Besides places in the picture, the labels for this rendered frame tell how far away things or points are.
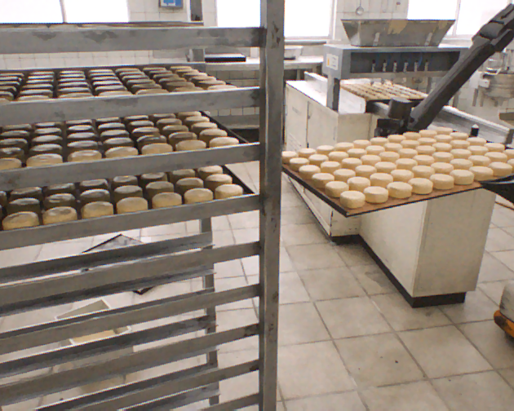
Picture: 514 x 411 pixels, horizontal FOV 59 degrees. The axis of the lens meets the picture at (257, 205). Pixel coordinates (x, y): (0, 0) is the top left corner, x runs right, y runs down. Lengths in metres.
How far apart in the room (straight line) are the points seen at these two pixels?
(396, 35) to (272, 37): 2.04
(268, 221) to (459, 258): 1.68
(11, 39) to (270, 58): 0.34
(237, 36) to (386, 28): 2.00
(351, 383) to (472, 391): 0.46
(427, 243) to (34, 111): 1.85
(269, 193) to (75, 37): 0.37
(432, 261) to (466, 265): 0.19
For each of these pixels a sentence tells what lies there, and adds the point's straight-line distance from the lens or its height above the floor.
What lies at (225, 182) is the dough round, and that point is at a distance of 0.87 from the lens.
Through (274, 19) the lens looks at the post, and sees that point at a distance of 0.71.
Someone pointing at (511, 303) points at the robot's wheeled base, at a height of 0.20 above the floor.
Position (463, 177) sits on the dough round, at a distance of 1.11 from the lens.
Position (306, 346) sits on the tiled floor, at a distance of 2.11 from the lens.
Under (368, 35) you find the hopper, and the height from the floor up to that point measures 1.24.
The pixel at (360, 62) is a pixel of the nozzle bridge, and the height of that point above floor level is 1.10.
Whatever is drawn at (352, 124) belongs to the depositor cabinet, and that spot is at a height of 0.78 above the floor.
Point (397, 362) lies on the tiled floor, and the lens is 2.11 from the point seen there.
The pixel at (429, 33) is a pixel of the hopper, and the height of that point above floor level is 1.25.
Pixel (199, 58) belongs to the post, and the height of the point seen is 1.25.
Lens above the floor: 1.36
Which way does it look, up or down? 23 degrees down
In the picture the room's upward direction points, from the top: straight up
